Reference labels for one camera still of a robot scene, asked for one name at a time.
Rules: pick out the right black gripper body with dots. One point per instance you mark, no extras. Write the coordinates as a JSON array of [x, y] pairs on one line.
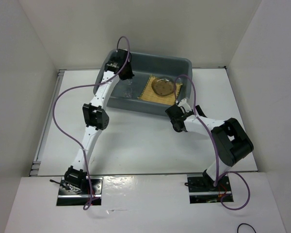
[[175, 129]]

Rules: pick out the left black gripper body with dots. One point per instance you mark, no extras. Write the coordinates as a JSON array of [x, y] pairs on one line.
[[128, 73]]

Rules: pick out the clear glass cup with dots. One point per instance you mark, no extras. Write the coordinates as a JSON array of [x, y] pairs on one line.
[[128, 88]]

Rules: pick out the woven bamboo mat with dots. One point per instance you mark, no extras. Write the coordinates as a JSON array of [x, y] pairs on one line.
[[149, 95]]

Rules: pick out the clear smoked plate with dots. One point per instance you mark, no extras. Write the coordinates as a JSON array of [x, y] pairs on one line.
[[163, 86]]

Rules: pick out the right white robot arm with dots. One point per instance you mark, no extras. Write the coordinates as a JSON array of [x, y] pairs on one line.
[[231, 142]]

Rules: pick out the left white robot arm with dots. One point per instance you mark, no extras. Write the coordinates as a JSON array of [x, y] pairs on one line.
[[117, 68]]

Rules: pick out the grey plastic bin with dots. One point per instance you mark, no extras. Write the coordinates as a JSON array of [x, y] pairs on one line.
[[143, 65]]

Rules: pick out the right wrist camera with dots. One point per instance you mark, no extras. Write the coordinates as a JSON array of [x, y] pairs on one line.
[[184, 106]]

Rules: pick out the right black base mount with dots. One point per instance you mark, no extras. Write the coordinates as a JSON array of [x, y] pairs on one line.
[[200, 193]]

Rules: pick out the aluminium table edge rail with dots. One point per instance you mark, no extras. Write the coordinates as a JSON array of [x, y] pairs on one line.
[[43, 138]]

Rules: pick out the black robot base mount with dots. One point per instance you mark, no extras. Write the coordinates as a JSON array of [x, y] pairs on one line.
[[69, 195]]

